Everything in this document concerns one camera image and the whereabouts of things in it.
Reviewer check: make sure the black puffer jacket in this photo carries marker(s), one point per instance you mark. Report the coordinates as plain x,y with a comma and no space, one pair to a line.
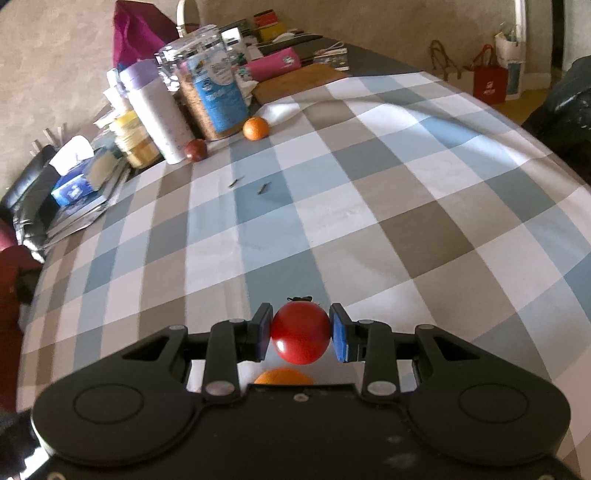
563,101

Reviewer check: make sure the white upright pole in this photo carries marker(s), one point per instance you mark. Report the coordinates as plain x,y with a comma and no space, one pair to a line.
519,23

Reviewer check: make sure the stack of magazines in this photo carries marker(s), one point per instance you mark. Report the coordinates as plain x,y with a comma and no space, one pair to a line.
78,219

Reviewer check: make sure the white paper bag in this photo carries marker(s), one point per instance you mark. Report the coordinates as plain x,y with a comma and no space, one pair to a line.
510,60

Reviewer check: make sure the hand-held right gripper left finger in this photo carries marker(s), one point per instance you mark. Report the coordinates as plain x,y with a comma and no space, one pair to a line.
263,333

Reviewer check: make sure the orange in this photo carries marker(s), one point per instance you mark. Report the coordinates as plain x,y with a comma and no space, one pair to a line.
282,377

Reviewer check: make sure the purple passion fruit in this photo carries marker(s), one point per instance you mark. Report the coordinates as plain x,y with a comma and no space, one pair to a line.
195,150

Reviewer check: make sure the magenta bag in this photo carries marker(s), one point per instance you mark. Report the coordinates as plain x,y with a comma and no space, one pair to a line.
138,32

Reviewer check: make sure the small dark screw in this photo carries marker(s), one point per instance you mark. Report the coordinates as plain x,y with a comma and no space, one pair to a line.
236,181
264,188

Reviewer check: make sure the pink pencil case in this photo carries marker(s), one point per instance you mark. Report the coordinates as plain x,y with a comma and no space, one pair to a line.
277,62

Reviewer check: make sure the white tissue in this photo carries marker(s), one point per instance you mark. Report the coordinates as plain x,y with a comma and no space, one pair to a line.
71,153

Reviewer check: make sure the red box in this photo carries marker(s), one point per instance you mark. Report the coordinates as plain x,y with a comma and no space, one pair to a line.
268,18

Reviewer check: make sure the glass jar with yellow lid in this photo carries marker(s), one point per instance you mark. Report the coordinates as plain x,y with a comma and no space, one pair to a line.
134,143

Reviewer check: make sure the yellow box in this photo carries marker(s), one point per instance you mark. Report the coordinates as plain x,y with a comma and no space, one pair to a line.
272,32

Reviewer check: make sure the bundle of white sticks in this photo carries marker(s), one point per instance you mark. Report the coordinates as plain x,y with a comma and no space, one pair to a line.
48,137

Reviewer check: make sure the white thermos with purple lid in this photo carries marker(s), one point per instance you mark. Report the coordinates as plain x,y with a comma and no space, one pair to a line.
154,110

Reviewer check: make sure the round table mirror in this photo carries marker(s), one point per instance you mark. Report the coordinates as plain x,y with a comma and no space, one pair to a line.
187,14

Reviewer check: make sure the red tomato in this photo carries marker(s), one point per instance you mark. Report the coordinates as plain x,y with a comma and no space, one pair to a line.
300,339

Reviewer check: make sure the clear cereal container blue label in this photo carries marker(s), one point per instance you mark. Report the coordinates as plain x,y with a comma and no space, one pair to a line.
207,87

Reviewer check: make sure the white cup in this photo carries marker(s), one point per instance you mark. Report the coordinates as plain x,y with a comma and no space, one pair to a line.
115,87

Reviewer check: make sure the brown paper bag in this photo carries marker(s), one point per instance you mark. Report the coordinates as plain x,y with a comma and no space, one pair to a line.
443,62

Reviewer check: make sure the blue tissue pack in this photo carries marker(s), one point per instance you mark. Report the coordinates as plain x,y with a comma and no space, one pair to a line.
74,190

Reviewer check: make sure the checkered tablecloth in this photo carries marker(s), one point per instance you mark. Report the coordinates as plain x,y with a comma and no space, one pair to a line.
369,207

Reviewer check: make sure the tangerine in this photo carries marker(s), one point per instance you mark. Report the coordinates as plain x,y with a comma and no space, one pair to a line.
256,128

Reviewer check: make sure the red paper bag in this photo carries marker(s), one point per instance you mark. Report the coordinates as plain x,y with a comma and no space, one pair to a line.
490,83

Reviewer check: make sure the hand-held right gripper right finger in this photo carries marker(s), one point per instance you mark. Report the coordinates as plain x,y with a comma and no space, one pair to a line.
339,335

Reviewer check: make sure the wooden cutting board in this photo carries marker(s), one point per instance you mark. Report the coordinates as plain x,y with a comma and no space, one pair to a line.
295,82

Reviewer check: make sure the black leather sofa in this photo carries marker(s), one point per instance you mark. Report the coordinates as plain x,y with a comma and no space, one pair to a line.
23,184

